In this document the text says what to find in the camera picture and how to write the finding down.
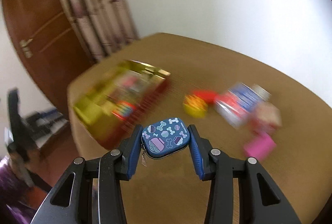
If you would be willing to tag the clear playing card box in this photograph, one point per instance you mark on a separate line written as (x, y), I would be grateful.
(237, 103)

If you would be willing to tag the blue patterned small pouch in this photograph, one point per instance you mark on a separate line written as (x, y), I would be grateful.
(164, 137)

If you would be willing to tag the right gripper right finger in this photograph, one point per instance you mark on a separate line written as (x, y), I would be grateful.
(261, 200)

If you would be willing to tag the patterned beige curtain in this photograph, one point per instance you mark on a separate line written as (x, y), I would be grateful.
(102, 26)

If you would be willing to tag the yellow red striped block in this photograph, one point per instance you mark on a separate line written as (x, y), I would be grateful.
(195, 106)

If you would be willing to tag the pink rectangular block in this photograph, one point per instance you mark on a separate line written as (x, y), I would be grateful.
(260, 147)

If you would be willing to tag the brown wooden door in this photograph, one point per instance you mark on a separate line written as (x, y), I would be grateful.
(47, 45)

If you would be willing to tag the person's left hand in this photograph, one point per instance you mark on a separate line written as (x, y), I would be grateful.
(33, 164)

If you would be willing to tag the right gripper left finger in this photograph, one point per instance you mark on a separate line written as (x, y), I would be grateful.
(70, 200)

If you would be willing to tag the red gold metal tin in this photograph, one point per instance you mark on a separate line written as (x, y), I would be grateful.
(136, 82)

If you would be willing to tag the red white small carton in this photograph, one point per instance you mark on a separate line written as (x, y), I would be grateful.
(266, 118)

